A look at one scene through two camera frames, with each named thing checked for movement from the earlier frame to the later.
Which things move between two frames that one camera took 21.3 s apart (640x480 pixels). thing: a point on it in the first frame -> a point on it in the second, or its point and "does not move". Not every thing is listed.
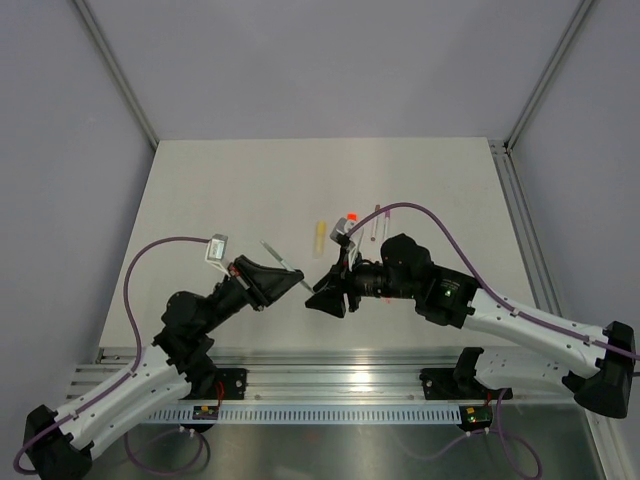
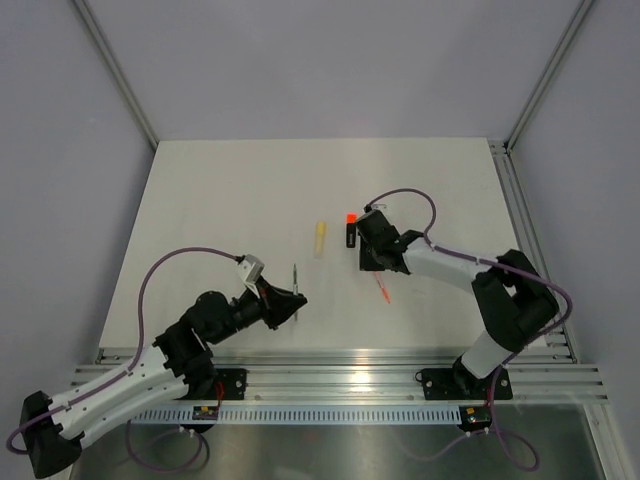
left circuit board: (205, 413) does not move
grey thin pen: (285, 264) -> (295, 288)
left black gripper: (261, 284) -> (277, 304)
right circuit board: (476, 417) does not move
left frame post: (116, 72) does not move
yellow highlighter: (320, 246) does not move
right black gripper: (333, 301) -> (366, 263)
